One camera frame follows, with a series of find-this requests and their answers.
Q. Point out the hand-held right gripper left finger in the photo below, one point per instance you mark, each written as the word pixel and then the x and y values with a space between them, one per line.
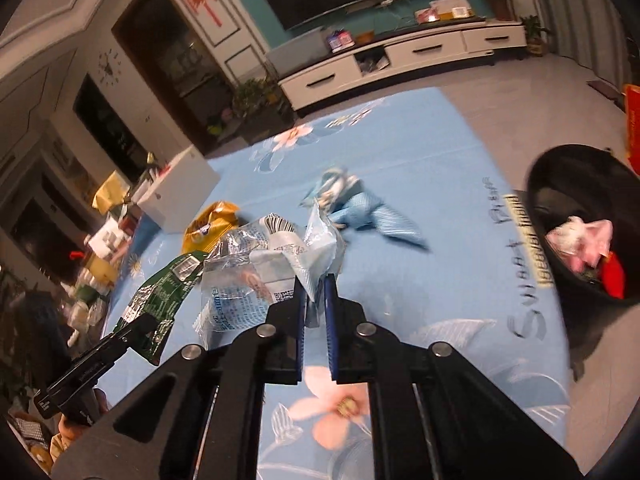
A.
pixel 300 320

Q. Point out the pink plastic bag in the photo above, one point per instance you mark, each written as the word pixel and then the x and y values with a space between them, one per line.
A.
pixel 580 242

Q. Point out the small picture frame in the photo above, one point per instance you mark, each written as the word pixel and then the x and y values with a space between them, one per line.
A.
pixel 425 16

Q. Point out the yellow snack bag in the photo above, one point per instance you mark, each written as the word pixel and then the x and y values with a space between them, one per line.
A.
pixel 210 227

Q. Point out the blue floral tablecloth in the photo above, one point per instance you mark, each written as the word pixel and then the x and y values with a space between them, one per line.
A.
pixel 425 185

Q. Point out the blue patterned wrapper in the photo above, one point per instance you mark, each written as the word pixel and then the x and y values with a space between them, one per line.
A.
pixel 360 210

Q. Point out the white box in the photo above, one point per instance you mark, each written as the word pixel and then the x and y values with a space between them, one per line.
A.
pixel 185 190

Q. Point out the person's left hand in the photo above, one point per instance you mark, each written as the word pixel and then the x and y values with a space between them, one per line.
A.
pixel 75 432

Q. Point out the potted plant in dark planter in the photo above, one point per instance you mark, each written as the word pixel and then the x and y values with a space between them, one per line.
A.
pixel 260 105

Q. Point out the small potted plant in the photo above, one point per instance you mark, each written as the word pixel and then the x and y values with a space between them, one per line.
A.
pixel 535 37

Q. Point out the white desk calendar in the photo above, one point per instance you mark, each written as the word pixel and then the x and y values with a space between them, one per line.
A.
pixel 450 6

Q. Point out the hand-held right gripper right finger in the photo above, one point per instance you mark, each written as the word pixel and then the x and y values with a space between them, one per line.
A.
pixel 330 320

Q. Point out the clear plastic wrapper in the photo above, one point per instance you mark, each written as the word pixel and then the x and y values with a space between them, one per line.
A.
pixel 240 280

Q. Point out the grey storage box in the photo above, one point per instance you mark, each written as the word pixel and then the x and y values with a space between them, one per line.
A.
pixel 300 52

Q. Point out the white television cabinet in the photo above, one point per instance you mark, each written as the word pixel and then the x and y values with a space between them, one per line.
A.
pixel 425 52

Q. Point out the dark floor mat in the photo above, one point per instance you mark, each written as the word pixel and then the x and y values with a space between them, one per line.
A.
pixel 605 92

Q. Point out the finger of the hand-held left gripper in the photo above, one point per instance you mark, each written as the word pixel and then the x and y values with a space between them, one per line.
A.
pixel 142 332

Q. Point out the yellow paper bag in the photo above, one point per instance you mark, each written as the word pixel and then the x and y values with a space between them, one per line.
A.
pixel 112 192

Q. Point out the grey curtain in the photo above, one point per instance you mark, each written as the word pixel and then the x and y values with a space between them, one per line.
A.
pixel 590 5

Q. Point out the small green snack bag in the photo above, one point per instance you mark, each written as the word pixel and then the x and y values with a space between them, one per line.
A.
pixel 160 295

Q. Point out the black bucket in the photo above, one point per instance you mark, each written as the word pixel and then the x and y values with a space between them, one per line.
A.
pixel 565 195

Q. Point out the black wall clock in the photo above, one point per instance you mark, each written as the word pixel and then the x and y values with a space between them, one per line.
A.
pixel 110 66

